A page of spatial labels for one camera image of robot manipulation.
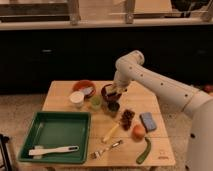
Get wooden black eraser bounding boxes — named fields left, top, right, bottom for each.
left=106, top=85, right=117, bottom=95

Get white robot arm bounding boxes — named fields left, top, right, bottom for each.
left=114, top=50, right=213, bottom=171

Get purple bowl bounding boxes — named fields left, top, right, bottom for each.
left=101, top=84, right=122, bottom=102

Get orange bowl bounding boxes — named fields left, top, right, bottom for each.
left=72, top=80, right=96, bottom=98

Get green cup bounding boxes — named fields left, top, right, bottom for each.
left=90, top=96, right=102, bottom=110

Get small metal cup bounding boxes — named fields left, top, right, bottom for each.
left=108, top=102, right=120, bottom=117

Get white cup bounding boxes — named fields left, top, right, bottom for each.
left=69, top=91, right=84, bottom=107

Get dark red grapes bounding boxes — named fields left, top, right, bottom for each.
left=121, top=109, right=135, bottom=131

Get wooden table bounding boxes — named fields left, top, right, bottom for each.
left=40, top=81, right=175, bottom=168

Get blue sponge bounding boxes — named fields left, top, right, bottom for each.
left=139, top=112, right=157, bottom=132

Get orange fruit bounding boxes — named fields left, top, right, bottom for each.
left=132, top=124, right=146, bottom=140

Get metal fork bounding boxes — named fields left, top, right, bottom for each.
left=90, top=140, right=123, bottom=159

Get green plastic tray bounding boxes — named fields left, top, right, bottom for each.
left=18, top=111, right=91, bottom=164

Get white spatula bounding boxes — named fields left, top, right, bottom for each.
left=28, top=146, right=79, bottom=156

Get green cucumber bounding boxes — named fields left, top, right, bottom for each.
left=136, top=138, right=151, bottom=164

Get black object at left edge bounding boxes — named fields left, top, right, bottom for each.
left=0, top=134, right=13, bottom=171

